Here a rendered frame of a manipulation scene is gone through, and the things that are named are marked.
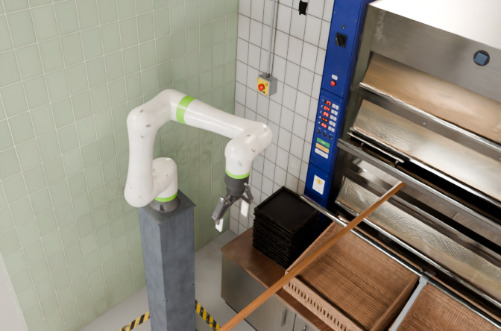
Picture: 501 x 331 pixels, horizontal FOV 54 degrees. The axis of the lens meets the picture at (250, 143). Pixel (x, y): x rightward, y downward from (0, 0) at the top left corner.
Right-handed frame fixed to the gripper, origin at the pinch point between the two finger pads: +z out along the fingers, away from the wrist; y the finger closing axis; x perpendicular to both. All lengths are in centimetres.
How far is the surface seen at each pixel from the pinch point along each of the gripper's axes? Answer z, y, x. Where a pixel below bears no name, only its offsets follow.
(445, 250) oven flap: 38, -100, 57
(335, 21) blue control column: -53, -91, -33
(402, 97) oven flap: -31, -94, 11
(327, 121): 2, -93, -25
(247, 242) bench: 88, -58, -39
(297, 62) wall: -20, -94, -54
